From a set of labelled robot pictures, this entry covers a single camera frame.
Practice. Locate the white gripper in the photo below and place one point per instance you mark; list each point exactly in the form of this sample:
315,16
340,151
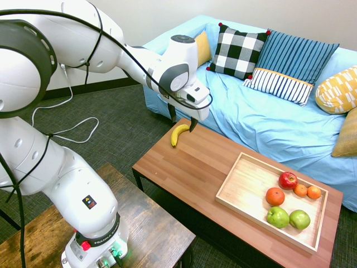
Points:
202,113

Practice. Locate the yellow banana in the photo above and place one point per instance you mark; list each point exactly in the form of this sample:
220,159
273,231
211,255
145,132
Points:
176,135

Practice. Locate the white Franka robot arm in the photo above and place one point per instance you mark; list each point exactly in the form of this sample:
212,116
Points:
83,195

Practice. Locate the light wooden tray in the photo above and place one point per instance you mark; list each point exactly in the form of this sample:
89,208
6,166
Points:
245,181

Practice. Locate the reddish wooden coffee table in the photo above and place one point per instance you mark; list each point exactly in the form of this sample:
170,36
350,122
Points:
189,173

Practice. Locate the light blue covered sofa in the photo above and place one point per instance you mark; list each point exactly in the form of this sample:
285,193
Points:
251,117

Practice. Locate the plain mustard pillow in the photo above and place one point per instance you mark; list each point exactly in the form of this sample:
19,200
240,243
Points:
203,48

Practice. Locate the black white checkered pillow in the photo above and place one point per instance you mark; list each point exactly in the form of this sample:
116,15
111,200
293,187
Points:
237,51

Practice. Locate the white navy striped pillow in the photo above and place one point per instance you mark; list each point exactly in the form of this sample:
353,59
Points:
279,85

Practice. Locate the rustic dark wooden table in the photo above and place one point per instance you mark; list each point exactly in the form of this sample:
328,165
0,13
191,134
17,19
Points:
156,229

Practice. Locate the large orange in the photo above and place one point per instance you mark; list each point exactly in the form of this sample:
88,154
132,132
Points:
275,196

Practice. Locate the red apple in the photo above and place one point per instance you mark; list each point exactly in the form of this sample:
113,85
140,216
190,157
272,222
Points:
287,181

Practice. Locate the blue striped pillow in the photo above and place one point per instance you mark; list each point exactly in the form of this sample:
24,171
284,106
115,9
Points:
295,56

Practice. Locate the green apple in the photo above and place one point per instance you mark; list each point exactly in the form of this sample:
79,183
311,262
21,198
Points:
277,217
299,219

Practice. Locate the small orange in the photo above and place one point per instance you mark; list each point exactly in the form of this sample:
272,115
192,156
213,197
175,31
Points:
314,192
300,190

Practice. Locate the yellow white patterned bolster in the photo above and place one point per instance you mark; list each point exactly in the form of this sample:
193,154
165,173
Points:
337,93

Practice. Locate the gold striped pillow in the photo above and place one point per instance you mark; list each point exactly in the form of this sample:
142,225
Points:
347,134

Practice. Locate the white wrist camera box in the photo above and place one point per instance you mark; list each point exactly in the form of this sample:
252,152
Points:
195,96

